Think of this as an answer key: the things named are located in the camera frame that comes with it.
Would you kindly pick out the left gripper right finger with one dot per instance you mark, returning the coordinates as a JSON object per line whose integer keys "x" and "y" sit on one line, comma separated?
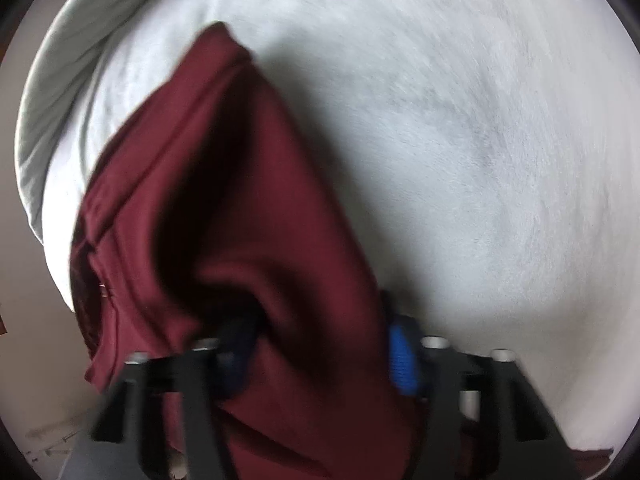
{"x": 478, "y": 416}

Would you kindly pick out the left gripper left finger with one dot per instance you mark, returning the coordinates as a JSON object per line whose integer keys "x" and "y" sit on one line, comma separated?
{"x": 127, "y": 436}

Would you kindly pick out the maroon pants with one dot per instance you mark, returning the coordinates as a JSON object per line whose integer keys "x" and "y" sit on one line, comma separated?
{"x": 205, "y": 212}

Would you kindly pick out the white fleece bed sheet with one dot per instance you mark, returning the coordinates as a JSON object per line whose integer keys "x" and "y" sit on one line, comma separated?
{"x": 486, "y": 153}

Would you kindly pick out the grey-green quilt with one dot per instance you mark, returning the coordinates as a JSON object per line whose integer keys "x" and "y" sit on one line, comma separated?
{"x": 66, "y": 58}

